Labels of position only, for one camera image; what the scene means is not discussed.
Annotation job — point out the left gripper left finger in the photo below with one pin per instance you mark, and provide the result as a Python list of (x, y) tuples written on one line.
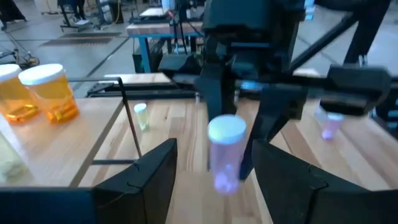
[(146, 193)]

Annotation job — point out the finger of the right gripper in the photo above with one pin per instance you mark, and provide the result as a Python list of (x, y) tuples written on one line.
[(217, 93), (273, 118)]

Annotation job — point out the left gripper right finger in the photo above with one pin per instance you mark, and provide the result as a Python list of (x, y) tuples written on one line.
[(295, 193)]

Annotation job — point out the pink pill vial white cap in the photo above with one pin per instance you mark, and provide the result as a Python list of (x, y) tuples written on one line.
[(331, 126), (227, 155)]

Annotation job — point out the orange pill bottle white cap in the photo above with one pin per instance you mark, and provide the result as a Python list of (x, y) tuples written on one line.
[(12, 96), (53, 93)]

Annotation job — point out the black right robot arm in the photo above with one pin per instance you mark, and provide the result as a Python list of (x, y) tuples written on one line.
[(367, 31)]

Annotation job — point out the blue metal table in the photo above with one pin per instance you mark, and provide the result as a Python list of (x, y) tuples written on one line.
[(144, 53)]

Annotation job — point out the black floor mat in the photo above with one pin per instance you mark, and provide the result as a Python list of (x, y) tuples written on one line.
[(81, 40)]

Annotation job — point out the black aluminium table frame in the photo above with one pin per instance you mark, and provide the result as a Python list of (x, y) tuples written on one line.
[(155, 91)]

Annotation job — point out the wooden shelf black metal frame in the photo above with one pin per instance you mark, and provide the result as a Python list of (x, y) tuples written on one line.
[(62, 146)]

